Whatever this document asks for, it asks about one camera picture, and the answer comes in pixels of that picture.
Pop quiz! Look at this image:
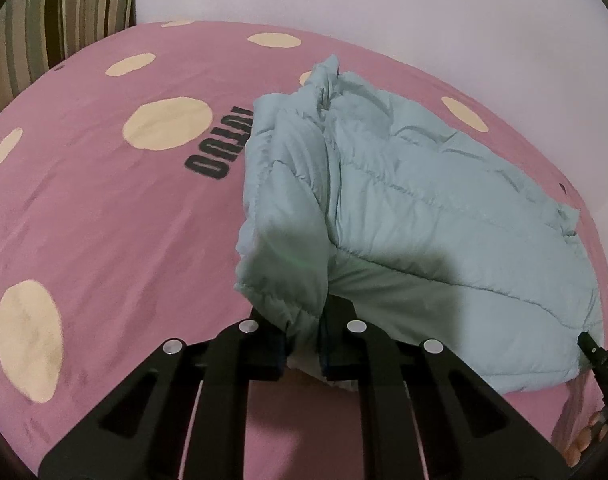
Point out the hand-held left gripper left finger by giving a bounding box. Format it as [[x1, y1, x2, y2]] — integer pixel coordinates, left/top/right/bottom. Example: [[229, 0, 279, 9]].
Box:
[[38, 317, 287, 480]]

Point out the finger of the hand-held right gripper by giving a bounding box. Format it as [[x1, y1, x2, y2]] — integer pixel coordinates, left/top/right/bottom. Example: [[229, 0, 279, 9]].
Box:
[[576, 332, 608, 403]]

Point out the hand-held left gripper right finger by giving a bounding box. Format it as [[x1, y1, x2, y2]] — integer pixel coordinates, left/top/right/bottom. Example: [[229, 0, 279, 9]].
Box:
[[319, 295, 571, 480]]

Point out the light blue puffer jacket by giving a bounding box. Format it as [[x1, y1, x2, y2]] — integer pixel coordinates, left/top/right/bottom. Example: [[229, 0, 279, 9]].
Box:
[[234, 54, 602, 393]]

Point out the person's right hand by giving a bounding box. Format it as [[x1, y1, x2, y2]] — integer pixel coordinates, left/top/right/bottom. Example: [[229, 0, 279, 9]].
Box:
[[565, 407, 608, 467]]

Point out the pink polka dot bed sheet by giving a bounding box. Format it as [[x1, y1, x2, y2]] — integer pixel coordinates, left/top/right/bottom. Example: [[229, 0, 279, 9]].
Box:
[[0, 20, 608, 480]]

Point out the striped pillow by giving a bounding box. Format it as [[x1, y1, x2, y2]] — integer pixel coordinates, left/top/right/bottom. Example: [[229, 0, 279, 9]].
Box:
[[0, 0, 139, 126]]

